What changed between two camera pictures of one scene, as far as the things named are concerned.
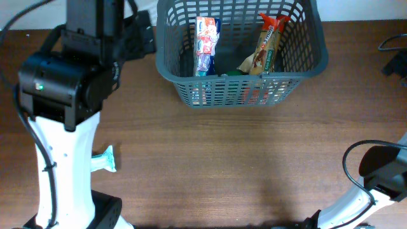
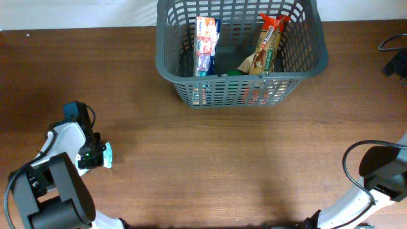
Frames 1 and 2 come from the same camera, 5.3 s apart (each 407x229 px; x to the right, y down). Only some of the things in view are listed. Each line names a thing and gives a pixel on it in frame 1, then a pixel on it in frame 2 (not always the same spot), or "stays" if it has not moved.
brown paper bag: (247, 64) stays
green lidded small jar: (234, 73) stays
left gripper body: (137, 44) → (92, 153)
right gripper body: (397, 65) stays
